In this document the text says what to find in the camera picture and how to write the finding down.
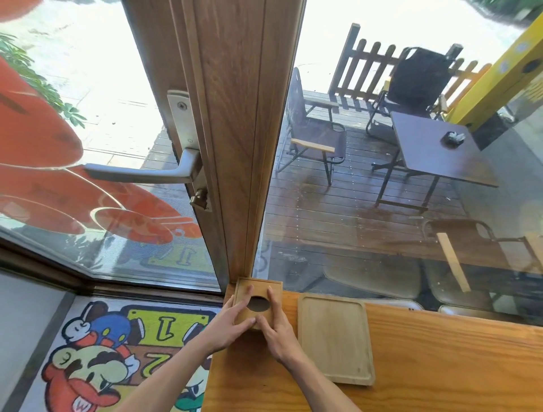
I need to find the person's right hand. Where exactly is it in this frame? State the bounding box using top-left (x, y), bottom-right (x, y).
top-left (256, 287), bottom-right (303, 371)

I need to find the person's left hand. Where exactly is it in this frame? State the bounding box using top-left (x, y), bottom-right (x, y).
top-left (197, 285), bottom-right (257, 355)

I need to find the wooden box with round hole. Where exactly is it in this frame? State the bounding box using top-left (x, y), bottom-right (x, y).
top-left (232, 277), bottom-right (284, 332)

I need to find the person's left forearm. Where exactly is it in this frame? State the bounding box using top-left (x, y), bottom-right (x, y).
top-left (122, 337), bottom-right (215, 412)

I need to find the person's right forearm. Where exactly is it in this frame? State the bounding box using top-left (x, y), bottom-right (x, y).
top-left (283, 354), bottom-right (362, 412)

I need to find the light wooden serving tray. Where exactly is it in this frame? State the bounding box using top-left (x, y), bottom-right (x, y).
top-left (297, 292), bottom-right (376, 387)

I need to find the cartoon floor mat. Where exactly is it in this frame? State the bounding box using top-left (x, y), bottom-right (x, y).
top-left (19, 295), bottom-right (222, 412)

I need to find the folding chair with wooden armrests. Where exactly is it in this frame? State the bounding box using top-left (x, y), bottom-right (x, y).
top-left (276, 67), bottom-right (348, 186)

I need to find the brown folding chair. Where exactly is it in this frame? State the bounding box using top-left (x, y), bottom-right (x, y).
top-left (421, 218), bottom-right (543, 294)

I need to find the dark square outdoor table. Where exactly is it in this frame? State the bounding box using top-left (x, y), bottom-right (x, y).
top-left (372, 111), bottom-right (500, 214)

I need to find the orange window sticker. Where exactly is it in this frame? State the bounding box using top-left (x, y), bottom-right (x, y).
top-left (0, 0), bottom-right (203, 247)

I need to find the brown wooden picket fence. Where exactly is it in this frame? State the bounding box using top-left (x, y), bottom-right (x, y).
top-left (327, 23), bottom-right (494, 114)

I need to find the black folding camping chair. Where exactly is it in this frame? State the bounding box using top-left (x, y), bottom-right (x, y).
top-left (366, 42), bottom-right (464, 141)

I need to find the green leafy plant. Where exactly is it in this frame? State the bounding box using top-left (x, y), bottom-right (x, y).
top-left (0, 33), bottom-right (88, 129)

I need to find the silver door handle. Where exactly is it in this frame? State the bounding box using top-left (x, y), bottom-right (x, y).
top-left (84, 89), bottom-right (212, 212)

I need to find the dark window frame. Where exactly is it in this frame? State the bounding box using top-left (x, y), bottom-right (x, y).
top-left (0, 235), bottom-right (226, 299)

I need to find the brown wooden door frame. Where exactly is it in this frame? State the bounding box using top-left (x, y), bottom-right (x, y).
top-left (121, 0), bottom-right (307, 294)

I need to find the yellow post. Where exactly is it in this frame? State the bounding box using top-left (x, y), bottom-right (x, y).
top-left (445, 12), bottom-right (543, 133)

